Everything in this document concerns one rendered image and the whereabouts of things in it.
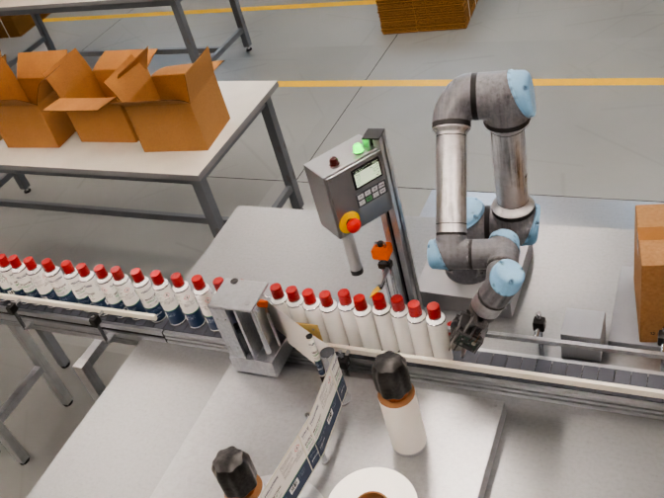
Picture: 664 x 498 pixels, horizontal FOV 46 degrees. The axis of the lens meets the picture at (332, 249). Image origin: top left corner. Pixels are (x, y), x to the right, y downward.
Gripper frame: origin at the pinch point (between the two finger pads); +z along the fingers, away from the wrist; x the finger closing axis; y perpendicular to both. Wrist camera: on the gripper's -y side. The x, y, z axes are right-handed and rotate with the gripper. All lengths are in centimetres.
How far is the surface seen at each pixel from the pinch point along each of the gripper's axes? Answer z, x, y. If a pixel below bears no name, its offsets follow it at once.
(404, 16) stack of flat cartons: 145, -90, -375
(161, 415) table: 49, -65, 32
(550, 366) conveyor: -7.2, 23.3, -1.8
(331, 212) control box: -25, -44, 1
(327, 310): 7.3, -34.6, 3.3
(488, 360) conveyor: 0.8, 9.5, -0.9
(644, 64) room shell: 72, 63, -319
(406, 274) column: -3.4, -19.8, -11.8
